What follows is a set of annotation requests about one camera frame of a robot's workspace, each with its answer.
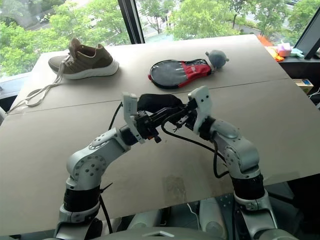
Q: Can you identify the brown sneaker with white sole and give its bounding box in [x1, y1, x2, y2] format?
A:
[8, 37, 120, 114]

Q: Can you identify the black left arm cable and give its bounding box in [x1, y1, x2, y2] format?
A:
[98, 101, 124, 237]

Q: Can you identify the silver robot torso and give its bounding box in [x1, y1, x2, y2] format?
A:
[98, 225, 235, 240]

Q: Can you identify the red and black paddle case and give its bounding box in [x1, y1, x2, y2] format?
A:
[147, 58, 213, 90]

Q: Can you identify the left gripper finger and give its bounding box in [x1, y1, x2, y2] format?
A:
[146, 106, 183, 121]
[150, 115, 179, 131]

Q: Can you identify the white robot leg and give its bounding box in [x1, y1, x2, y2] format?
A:
[198, 196, 228, 240]
[127, 209, 162, 231]

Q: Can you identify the dark side shelf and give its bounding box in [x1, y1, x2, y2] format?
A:
[277, 55, 320, 83]

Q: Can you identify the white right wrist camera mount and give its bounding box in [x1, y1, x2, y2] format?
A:
[187, 85, 211, 134]

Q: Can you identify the cardboard box with blue print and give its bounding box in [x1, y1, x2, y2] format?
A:
[292, 78, 315, 95]

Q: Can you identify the teal plastic toy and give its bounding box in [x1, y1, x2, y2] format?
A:
[289, 47, 306, 59]

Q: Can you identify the black slanted window frame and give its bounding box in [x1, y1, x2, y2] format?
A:
[293, 9, 320, 61]

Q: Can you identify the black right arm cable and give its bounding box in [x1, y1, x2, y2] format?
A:
[160, 115, 230, 180]

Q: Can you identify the black drawstring pouch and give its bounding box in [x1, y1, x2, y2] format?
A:
[136, 93, 185, 115]

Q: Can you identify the black window frame post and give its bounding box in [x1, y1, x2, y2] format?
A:
[117, 0, 146, 47]

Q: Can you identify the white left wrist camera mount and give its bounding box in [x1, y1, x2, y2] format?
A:
[121, 91, 147, 145]

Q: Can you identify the grey plush ball toy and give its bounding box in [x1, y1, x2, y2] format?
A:
[205, 49, 230, 72]

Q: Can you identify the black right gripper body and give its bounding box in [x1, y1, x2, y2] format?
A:
[178, 98, 201, 132]

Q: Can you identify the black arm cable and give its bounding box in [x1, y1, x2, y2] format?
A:
[160, 115, 230, 180]
[98, 101, 124, 237]

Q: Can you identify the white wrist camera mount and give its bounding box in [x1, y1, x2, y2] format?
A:
[121, 91, 147, 145]
[187, 85, 211, 134]

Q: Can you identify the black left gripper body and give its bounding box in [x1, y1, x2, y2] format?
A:
[135, 110, 162, 144]

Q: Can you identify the pink box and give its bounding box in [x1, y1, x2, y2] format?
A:
[276, 42, 292, 58]

